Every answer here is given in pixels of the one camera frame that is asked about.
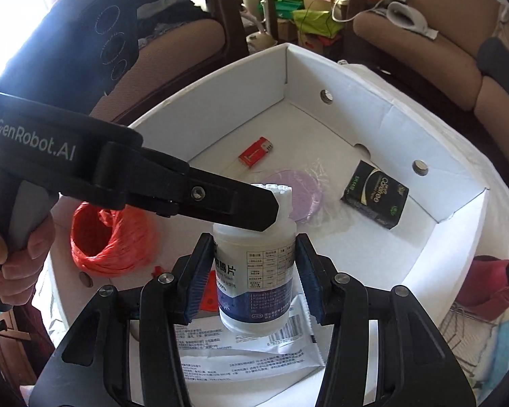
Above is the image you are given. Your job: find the person's left hand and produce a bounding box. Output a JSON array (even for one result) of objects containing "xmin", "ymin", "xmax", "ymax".
[{"xmin": 0, "ymin": 214, "xmax": 55, "ymax": 306}]

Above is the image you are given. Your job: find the black Carefree packet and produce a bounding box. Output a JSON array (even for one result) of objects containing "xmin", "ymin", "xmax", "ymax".
[{"xmin": 341, "ymin": 161, "xmax": 409, "ymax": 230}]

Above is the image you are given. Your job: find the red transparent lighter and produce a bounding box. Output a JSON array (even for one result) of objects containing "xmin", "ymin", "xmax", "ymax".
[{"xmin": 224, "ymin": 137, "xmax": 274, "ymax": 175}]

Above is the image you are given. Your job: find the purple sponge in plastic bag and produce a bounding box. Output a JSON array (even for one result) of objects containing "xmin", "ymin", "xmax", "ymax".
[{"xmin": 252, "ymin": 158, "xmax": 348, "ymax": 230}]

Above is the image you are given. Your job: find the chair with folded clothes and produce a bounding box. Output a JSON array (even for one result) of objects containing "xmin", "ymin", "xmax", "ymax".
[{"xmin": 91, "ymin": 0, "xmax": 249, "ymax": 125}]

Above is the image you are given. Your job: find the red plastic grater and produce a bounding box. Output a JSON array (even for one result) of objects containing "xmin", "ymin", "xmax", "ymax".
[{"xmin": 141, "ymin": 265, "xmax": 218, "ymax": 325}]

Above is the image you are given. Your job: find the white plastic pill bottle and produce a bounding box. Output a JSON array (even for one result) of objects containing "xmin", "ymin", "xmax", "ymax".
[{"xmin": 212, "ymin": 184, "xmax": 297, "ymax": 337}]

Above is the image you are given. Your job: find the white cardboard box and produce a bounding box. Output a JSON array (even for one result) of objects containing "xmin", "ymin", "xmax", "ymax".
[{"xmin": 45, "ymin": 41, "xmax": 491, "ymax": 407}]

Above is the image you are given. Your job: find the red plastic string ball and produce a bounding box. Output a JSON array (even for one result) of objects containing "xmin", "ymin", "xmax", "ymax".
[{"xmin": 70, "ymin": 202, "xmax": 159, "ymax": 278}]

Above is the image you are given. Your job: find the brown sofa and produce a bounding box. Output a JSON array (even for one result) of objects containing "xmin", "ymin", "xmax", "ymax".
[{"xmin": 352, "ymin": 0, "xmax": 509, "ymax": 159}]

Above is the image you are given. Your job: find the striped white tablecloth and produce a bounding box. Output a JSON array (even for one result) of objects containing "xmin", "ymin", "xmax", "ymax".
[{"xmin": 29, "ymin": 59, "xmax": 509, "ymax": 407}]

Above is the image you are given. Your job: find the white printed sachet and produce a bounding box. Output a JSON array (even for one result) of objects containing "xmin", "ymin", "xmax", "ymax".
[{"xmin": 174, "ymin": 295, "xmax": 324, "ymax": 382}]

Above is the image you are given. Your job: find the dark red handbag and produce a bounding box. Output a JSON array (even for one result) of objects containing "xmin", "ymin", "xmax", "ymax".
[{"xmin": 456, "ymin": 255, "xmax": 509, "ymax": 322}]

